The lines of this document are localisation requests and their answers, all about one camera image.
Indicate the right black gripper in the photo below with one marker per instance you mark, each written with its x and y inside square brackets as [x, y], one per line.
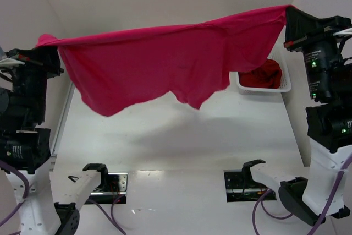
[311, 42]

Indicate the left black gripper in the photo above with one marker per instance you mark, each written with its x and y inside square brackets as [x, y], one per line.
[44, 65]

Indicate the dark red t-shirt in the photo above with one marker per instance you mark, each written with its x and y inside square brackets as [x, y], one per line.
[267, 76]

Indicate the pink t-shirt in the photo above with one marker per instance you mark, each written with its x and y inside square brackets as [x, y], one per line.
[115, 70]

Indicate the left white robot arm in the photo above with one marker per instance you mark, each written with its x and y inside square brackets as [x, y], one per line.
[25, 146]

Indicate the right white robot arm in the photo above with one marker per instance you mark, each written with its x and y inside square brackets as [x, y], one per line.
[311, 199]

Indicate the white plastic basket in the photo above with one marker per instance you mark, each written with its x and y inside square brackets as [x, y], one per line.
[285, 80]

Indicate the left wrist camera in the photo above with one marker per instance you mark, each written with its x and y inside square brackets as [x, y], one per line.
[6, 61]

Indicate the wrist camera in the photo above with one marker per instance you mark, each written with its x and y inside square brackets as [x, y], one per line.
[344, 32]
[6, 61]

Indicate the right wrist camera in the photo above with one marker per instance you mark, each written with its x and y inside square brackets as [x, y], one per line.
[344, 32]

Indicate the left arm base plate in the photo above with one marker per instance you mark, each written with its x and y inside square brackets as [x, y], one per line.
[115, 188]

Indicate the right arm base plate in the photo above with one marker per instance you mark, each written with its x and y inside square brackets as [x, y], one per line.
[240, 190]

